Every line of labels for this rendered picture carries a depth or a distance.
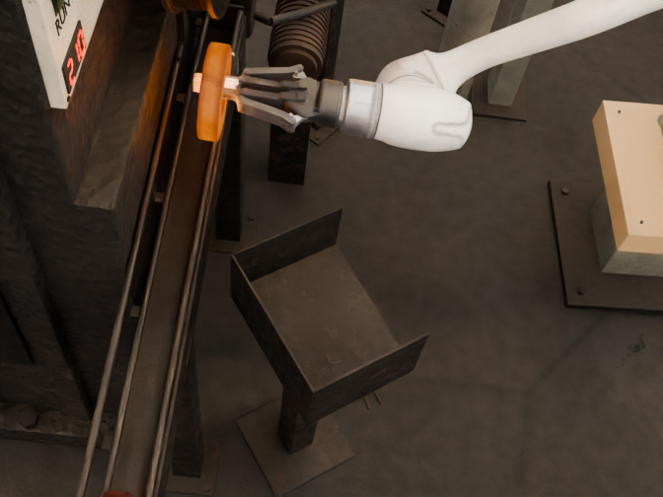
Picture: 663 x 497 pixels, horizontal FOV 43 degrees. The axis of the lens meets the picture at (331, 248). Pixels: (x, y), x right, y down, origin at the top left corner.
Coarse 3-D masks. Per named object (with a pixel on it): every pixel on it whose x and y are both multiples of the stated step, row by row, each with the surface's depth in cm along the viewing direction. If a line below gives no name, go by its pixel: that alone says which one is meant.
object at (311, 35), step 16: (288, 0) 192; (304, 0) 191; (320, 0) 193; (320, 16) 191; (272, 32) 190; (288, 32) 185; (304, 32) 186; (320, 32) 188; (272, 48) 186; (288, 48) 185; (304, 48) 184; (320, 48) 186; (272, 64) 189; (288, 64) 187; (304, 64) 187; (320, 64) 188; (272, 128) 210; (304, 128) 209; (272, 144) 216; (288, 144) 215; (304, 144) 214; (272, 160) 221; (288, 160) 220; (304, 160) 220; (272, 176) 227; (288, 176) 226; (304, 176) 226
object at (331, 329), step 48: (288, 240) 137; (240, 288) 135; (288, 288) 142; (336, 288) 143; (288, 336) 138; (336, 336) 139; (384, 336) 140; (288, 384) 131; (336, 384) 123; (384, 384) 136; (288, 432) 180; (336, 432) 192; (288, 480) 185
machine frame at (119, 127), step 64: (0, 0) 85; (128, 0) 133; (0, 64) 93; (128, 64) 130; (0, 128) 103; (64, 128) 107; (128, 128) 123; (0, 192) 110; (64, 192) 113; (128, 192) 124; (0, 256) 123; (64, 256) 127; (128, 256) 130; (0, 320) 146; (64, 320) 146; (128, 320) 144; (0, 384) 173; (64, 384) 163
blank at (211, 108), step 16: (208, 48) 129; (224, 48) 130; (208, 64) 128; (224, 64) 128; (208, 80) 127; (224, 80) 130; (208, 96) 127; (208, 112) 128; (224, 112) 140; (208, 128) 130
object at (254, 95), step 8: (240, 88) 132; (248, 96) 132; (256, 96) 132; (264, 96) 132; (272, 96) 132; (280, 96) 132; (288, 96) 132; (296, 96) 132; (304, 96) 132; (264, 104) 133; (272, 104) 133; (280, 104) 133
